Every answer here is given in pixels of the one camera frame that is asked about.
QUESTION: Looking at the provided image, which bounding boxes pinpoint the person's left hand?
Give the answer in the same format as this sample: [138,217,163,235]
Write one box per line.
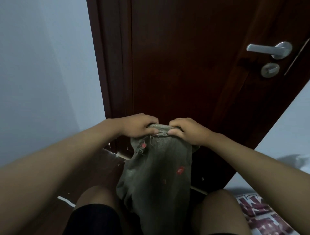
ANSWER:
[120,113,160,138]

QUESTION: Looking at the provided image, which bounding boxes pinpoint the person's right hand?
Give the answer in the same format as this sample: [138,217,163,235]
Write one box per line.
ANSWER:
[168,117,212,147]

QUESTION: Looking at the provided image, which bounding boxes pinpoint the green woven sack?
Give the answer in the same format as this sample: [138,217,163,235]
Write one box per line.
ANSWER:
[116,123,200,235]

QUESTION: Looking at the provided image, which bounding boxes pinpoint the white plastic bag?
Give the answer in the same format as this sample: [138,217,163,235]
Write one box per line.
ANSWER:
[278,154,310,175]

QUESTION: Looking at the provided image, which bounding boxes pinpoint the white bag with red print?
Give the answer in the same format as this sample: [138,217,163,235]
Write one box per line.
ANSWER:
[236,192,295,235]

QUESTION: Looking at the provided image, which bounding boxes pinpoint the person's right forearm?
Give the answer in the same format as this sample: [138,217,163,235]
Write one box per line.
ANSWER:
[206,133,310,235]

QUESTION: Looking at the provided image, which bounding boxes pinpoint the person's left forearm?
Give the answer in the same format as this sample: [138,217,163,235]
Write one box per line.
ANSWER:
[0,118,126,235]

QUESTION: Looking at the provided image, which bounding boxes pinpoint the person's left leg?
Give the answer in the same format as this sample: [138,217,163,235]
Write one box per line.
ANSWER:
[74,185,121,218]

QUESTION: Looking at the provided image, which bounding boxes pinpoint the person's leg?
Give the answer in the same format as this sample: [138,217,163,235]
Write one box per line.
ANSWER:
[74,185,121,218]
[191,189,252,235]

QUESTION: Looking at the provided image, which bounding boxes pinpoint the person's right leg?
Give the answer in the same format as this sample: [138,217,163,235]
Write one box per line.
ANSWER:
[191,189,252,235]

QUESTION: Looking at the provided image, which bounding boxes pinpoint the dark brown wooden door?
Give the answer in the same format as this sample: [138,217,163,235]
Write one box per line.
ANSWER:
[86,0,134,156]

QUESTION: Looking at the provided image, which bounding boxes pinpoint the silver thumb-turn lock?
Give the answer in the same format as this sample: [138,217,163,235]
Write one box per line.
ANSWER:
[260,62,281,79]

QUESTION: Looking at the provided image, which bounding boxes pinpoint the white floor strip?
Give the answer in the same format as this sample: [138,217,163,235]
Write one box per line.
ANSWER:
[57,195,76,209]

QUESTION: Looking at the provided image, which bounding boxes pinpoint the black shorts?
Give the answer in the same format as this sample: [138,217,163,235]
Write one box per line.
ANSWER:
[63,204,124,235]

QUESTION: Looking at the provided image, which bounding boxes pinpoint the silver door latch plate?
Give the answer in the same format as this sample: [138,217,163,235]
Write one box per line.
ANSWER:
[284,38,310,76]

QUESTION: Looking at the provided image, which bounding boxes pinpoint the silver door handle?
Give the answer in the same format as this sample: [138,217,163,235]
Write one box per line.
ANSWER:
[246,41,293,60]

